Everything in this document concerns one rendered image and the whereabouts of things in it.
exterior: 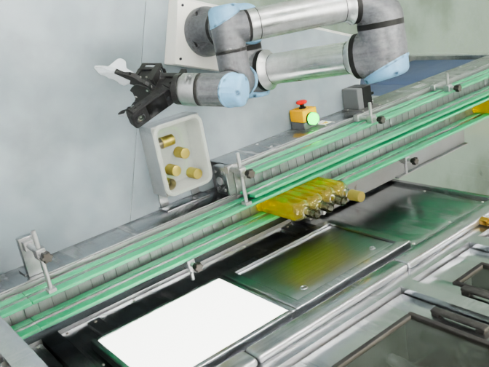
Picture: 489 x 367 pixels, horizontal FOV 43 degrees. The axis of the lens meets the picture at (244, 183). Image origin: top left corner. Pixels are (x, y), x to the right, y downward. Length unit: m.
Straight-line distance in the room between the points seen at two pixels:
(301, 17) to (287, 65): 0.24
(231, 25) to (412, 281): 0.83
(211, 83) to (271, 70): 0.39
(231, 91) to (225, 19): 0.18
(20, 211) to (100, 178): 0.25
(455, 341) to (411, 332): 0.11
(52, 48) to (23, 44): 0.08
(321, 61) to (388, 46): 0.19
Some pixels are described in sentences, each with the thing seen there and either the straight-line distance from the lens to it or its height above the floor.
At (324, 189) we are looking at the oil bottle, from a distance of 1.96.
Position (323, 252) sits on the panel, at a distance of 1.90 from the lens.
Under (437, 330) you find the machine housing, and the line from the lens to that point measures 1.58.
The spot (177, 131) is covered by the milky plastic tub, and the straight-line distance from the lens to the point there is 1.94.
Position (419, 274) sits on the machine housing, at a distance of 1.78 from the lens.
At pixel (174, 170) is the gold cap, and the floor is 0.81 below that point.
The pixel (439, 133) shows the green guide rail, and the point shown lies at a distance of 2.65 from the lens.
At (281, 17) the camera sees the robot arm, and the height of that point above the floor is 1.30.
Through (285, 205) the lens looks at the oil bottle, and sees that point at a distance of 1.90.
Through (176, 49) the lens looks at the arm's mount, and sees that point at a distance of 1.89.
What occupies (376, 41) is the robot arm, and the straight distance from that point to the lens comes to 1.57.
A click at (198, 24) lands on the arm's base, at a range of 1.87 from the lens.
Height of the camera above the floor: 2.42
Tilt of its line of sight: 51 degrees down
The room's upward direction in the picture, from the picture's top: 104 degrees clockwise
